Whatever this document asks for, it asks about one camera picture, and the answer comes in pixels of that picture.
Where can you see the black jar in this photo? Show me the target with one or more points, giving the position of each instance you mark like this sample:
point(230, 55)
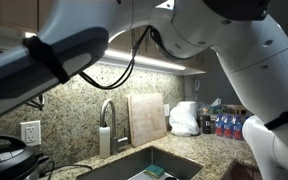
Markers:
point(206, 124)

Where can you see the green sponge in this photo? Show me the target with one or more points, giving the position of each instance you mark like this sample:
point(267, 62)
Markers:
point(155, 170)

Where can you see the tissue box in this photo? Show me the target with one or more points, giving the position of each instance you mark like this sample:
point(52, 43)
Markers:
point(217, 107)

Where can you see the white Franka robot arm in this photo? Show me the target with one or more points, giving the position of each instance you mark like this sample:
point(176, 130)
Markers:
point(250, 66)

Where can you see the black rice cooker lid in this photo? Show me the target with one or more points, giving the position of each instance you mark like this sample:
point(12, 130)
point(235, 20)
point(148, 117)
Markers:
point(4, 156)

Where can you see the white paper towel roll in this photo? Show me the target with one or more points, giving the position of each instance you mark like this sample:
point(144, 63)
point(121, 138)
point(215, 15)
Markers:
point(190, 106)

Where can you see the white duplex wall outlet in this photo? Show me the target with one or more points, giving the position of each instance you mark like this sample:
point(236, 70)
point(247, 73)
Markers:
point(30, 133)

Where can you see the white plastic bag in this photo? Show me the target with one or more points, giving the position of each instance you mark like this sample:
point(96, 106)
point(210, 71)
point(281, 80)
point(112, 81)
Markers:
point(182, 123)

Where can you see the wooden cutting board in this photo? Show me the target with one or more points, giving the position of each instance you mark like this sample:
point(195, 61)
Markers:
point(147, 120)

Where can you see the stainless steel sink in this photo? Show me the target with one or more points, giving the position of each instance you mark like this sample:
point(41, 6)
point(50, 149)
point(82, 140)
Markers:
point(130, 163)

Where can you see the brushed steel faucet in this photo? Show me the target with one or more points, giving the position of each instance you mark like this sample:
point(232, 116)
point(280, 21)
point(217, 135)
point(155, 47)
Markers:
point(112, 110)

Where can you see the under-cabinet light strip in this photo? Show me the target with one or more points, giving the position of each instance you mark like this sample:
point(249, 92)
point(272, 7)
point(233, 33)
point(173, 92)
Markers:
point(144, 61)

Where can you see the small white wall plate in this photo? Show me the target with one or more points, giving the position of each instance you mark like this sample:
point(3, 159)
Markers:
point(166, 110)

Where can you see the white soap dispenser bottle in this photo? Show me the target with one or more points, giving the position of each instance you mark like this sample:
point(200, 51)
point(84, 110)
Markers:
point(104, 141)

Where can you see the wooden upper cabinet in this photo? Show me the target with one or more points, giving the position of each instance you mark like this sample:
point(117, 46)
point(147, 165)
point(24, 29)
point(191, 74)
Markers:
point(10, 13)

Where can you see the steel rice cooker body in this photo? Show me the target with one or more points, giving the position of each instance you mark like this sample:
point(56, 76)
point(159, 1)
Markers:
point(37, 166)

